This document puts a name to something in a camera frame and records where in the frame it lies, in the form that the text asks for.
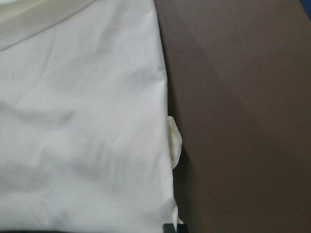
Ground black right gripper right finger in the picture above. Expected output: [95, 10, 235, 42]
[176, 223, 188, 233]

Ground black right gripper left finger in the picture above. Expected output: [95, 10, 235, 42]
[163, 223, 175, 233]

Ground cream long-sleeve cat shirt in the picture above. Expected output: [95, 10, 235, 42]
[0, 0, 182, 233]

